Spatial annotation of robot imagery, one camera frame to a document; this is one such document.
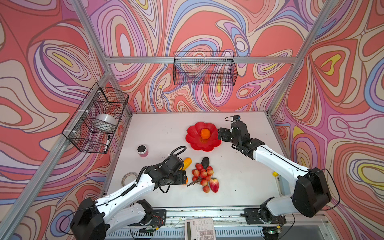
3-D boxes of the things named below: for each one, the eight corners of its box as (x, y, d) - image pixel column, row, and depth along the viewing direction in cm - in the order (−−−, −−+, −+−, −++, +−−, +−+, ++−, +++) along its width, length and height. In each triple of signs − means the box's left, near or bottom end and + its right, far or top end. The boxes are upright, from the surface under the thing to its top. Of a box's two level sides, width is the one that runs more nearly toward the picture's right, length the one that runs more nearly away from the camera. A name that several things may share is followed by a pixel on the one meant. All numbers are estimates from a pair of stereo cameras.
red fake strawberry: (210, 192, 82) (210, 190, 79) (209, 177, 88) (209, 174, 85) (218, 192, 82) (219, 190, 79) (217, 177, 88) (218, 174, 85)
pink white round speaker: (137, 157, 96) (135, 153, 92) (139, 149, 100) (137, 145, 96) (147, 157, 96) (145, 153, 92) (149, 149, 100) (147, 145, 96)
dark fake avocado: (199, 164, 92) (199, 162, 90) (205, 157, 95) (205, 155, 93) (206, 169, 90) (206, 167, 88) (211, 162, 93) (212, 160, 91)
